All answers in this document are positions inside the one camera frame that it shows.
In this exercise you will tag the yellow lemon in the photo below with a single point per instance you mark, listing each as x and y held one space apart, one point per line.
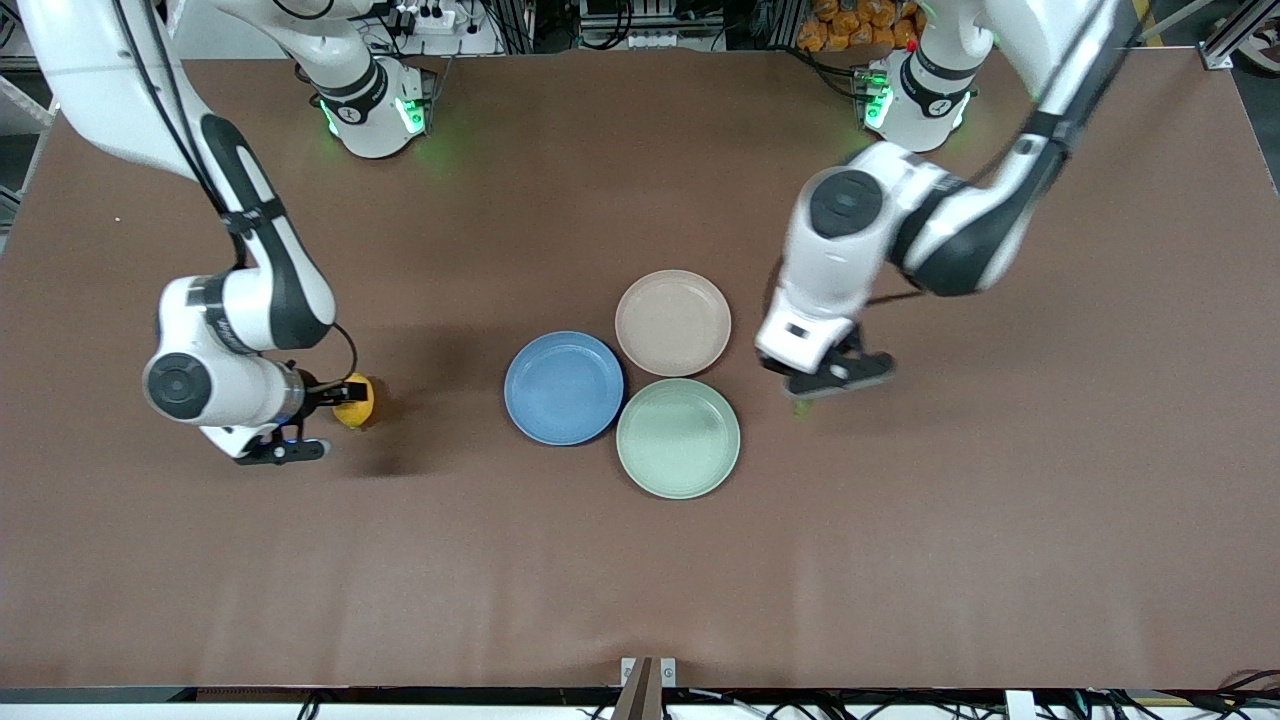
357 408

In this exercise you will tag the green lettuce leaf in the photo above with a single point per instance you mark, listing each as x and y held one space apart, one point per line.
800 407

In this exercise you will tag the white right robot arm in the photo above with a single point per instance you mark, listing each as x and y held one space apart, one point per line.
270 260

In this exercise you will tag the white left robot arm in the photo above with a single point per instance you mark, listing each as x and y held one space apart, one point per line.
850 240

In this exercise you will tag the beige plate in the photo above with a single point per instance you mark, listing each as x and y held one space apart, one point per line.
672 322

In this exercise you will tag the pale green plate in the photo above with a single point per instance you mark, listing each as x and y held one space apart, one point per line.
678 438

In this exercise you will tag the blue plate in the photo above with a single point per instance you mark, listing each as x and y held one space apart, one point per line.
565 388

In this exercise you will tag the bag of oranges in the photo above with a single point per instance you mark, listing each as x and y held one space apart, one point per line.
860 25

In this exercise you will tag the white power strip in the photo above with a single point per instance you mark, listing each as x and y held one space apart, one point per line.
425 20

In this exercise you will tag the metal table edge bracket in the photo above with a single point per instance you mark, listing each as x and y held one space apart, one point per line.
647 685

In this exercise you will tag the aluminium frame profile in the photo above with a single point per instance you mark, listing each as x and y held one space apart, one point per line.
20 100
1235 35

